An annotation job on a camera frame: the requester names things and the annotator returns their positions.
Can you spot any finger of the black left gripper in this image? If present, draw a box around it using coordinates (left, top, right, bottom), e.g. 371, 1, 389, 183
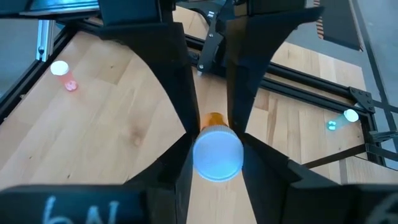
99, 21, 200, 134
225, 6, 324, 131

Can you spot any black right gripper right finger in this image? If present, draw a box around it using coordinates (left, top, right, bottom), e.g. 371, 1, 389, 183
242, 133, 304, 224

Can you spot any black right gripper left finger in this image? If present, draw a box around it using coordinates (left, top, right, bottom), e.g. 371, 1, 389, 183
124, 134, 195, 224

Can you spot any orange medicine bottle white cap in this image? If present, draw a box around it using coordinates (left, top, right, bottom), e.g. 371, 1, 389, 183
192, 111, 245, 183

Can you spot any pink medicine bottle white cap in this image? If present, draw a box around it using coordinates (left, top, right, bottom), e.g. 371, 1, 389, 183
49, 60, 78, 93

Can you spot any teal medicine bottle white cap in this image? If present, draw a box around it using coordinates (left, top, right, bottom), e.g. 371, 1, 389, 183
326, 108, 360, 132

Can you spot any black floor hatch striped edge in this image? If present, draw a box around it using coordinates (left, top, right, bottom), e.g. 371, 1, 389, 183
313, 0, 364, 52

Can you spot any silver frame bracket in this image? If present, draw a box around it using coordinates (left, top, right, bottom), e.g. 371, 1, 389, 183
35, 19, 56, 62

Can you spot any black aluminium frame rail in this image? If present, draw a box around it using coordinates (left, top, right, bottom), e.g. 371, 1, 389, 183
0, 0, 398, 171

